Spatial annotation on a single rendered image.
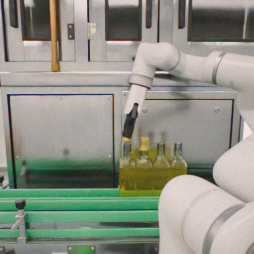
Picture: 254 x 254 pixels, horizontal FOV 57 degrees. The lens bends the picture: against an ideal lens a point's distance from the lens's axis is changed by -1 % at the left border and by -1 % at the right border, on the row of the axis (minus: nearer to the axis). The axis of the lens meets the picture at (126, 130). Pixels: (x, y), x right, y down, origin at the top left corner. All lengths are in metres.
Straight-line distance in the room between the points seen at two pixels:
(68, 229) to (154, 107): 0.52
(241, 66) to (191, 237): 0.42
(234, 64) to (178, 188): 0.36
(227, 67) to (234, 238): 0.43
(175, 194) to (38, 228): 0.52
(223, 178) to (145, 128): 0.56
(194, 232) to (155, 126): 0.64
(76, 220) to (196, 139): 0.54
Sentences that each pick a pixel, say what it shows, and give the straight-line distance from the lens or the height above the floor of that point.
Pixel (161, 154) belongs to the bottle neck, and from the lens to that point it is 0.81.
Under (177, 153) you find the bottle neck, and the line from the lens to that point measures 0.82.
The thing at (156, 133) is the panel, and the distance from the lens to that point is 0.93.
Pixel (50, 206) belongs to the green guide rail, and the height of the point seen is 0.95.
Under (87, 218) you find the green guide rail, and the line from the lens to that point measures 0.75.
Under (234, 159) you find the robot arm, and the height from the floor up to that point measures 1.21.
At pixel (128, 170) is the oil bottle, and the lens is 0.80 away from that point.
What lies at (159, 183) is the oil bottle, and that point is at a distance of 0.83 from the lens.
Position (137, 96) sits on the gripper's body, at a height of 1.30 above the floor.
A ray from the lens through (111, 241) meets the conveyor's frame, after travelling 0.77.
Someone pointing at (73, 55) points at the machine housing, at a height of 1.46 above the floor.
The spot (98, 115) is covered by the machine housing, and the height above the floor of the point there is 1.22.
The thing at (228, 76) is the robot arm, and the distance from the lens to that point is 0.63.
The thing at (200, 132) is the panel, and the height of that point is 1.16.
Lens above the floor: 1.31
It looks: 9 degrees down
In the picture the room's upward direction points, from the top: straight up
